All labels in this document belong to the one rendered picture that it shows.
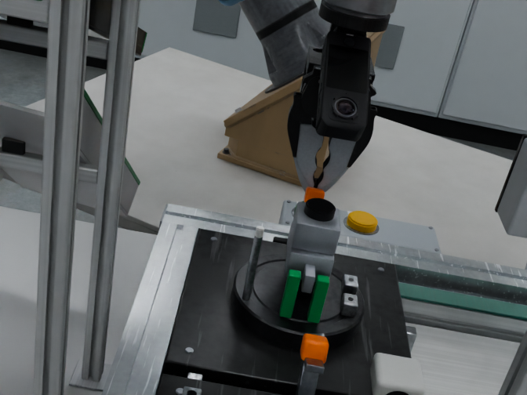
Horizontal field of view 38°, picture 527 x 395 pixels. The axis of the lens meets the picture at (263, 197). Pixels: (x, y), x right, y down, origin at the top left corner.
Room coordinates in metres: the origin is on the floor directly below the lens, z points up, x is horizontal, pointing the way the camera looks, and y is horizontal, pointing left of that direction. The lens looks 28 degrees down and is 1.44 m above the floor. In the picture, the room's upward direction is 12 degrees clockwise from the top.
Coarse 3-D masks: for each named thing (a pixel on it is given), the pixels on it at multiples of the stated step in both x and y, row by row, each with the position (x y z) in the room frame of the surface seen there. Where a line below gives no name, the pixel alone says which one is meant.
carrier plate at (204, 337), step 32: (192, 256) 0.71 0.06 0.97; (224, 256) 0.72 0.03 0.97; (352, 256) 0.77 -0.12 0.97; (192, 288) 0.65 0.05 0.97; (224, 288) 0.66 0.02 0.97; (384, 288) 0.72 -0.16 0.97; (192, 320) 0.59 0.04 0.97; (224, 320) 0.60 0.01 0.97; (384, 320) 0.66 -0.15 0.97; (192, 352) 0.55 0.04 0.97; (224, 352) 0.56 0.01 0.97; (256, 352) 0.57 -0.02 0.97; (288, 352) 0.58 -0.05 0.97; (352, 352) 0.60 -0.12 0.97; (384, 352) 0.61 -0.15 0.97; (224, 384) 0.53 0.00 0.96; (256, 384) 0.53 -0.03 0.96; (288, 384) 0.53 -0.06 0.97; (320, 384) 0.54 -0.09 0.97; (352, 384) 0.55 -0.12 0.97
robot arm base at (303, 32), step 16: (288, 16) 1.25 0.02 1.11; (304, 16) 1.26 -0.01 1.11; (272, 32) 1.25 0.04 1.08; (288, 32) 1.24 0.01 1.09; (304, 32) 1.24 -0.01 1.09; (320, 32) 1.25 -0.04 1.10; (272, 48) 1.25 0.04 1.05; (288, 48) 1.23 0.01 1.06; (304, 48) 1.23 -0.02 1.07; (272, 64) 1.27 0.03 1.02; (288, 64) 1.22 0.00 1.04; (304, 64) 1.22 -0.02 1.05; (272, 80) 1.25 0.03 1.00; (288, 80) 1.22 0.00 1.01
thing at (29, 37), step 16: (0, 0) 0.43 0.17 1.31; (16, 0) 0.43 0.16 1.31; (32, 0) 0.43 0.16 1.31; (48, 0) 0.43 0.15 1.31; (16, 16) 0.43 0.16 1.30; (32, 16) 0.43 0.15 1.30; (48, 16) 0.43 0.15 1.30; (0, 32) 0.60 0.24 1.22; (16, 32) 0.60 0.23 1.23; (32, 32) 0.60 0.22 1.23; (96, 48) 0.60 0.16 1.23
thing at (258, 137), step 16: (368, 32) 1.34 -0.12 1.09; (256, 96) 1.30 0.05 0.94; (272, 96) 1.16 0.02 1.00; (288, 96) 1.16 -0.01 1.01; (240, 112) 1.18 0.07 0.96; (256, 112) 1.17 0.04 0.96; (272, 112) 1.17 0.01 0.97; (288, 112) 1.16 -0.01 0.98; (240, 128) 1.18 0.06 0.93; (256, 128) 1.17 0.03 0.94; (272, 128) 1.17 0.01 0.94; (240, 144) 1.18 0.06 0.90; (256, 144) 1.17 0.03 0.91; (272, 144) 1.16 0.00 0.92; (288, 144) 1.16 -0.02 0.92; (224, 160) 1.18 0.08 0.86; (240, 160) 1.17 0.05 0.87; (256, 160) 1.17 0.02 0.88; (272, 160) 1.16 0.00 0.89; (288, 160) 1.15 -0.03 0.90; (320, 160) 1.14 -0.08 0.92; (272, 176) 1.16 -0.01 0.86; (288, 176) 1.15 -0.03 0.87
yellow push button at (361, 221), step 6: (348, 216) 0.87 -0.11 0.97; (354, 216) 0.87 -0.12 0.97; (360, 216) 0.87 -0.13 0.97; (366, 216) 0.88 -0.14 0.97; (372, 216) 0.88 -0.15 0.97; (348, 222) 0.86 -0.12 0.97; (354, 222) 0.86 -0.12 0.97; (360, 222) 0.86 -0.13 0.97; (366, 222) 0.86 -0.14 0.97; (372, 222) 0.86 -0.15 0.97; (354, 228) 0.85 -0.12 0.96; (360, 228) 0.85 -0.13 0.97; (366, 228) 0.85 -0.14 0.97; (372, 228) 0.85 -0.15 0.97
